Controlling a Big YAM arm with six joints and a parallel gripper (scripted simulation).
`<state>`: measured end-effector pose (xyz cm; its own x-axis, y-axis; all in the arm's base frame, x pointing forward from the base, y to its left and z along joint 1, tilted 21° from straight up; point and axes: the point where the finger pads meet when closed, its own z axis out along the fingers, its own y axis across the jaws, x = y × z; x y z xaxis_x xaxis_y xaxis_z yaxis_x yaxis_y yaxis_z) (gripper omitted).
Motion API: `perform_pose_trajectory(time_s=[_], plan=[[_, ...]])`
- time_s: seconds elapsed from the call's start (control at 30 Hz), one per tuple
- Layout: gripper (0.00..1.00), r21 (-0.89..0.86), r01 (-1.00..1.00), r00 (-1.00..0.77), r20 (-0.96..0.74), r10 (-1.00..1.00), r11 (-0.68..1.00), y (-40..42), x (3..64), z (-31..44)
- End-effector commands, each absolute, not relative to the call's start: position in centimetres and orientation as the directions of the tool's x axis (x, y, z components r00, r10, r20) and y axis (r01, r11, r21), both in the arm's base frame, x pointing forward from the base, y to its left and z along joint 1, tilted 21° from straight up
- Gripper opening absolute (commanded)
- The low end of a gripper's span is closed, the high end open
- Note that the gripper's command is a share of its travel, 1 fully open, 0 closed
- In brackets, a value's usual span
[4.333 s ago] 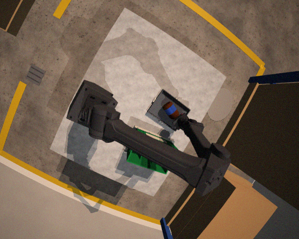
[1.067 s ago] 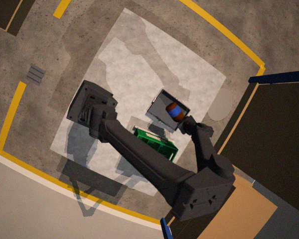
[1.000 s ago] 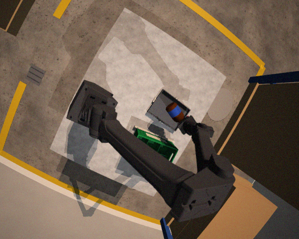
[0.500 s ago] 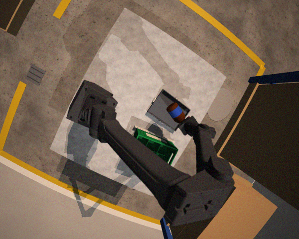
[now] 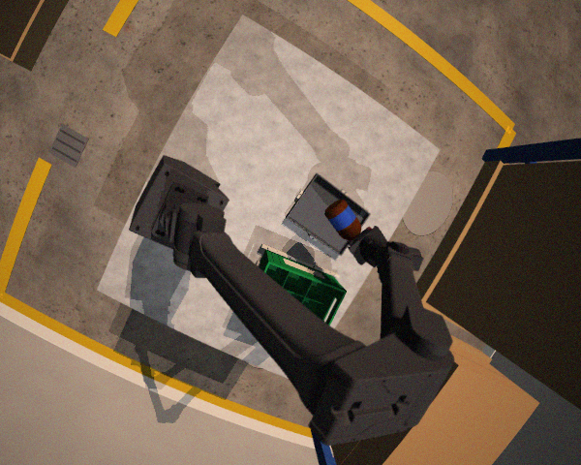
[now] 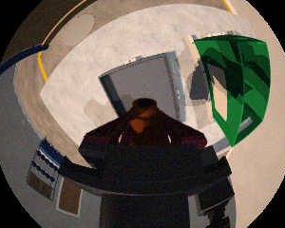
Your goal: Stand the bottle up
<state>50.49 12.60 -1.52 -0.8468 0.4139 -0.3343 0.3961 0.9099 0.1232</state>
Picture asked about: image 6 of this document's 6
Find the green divided crate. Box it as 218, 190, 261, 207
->
194, 34, 271, 147

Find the brown glass bottle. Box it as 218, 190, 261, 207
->
129, 98, 160, 145

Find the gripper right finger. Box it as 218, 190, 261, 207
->
159, 110, 207, 153

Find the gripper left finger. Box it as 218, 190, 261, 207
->
83, 110, 131, 145

